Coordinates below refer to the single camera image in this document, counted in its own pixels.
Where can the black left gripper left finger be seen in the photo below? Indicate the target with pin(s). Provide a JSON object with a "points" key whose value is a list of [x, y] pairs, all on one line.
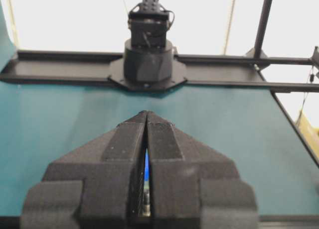
{"points": [[95, 186]]}

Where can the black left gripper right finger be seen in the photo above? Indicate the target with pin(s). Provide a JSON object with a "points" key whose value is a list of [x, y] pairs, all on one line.
{"points": [[194, 186]]}

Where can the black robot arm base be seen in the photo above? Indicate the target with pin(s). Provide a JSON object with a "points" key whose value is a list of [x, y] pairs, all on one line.
{"points": [[148, 63]]}

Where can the yellow object at right edge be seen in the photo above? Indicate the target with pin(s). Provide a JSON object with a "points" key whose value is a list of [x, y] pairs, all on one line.
{"points": [[310, 133]]}

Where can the black aluminium frame rail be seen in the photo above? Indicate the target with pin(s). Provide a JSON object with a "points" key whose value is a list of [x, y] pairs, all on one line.
{"points": [[105, 70]]}

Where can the black vertical frame post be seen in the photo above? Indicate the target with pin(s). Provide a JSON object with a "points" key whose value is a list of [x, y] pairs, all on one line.
{"points": [[256, 51]]}

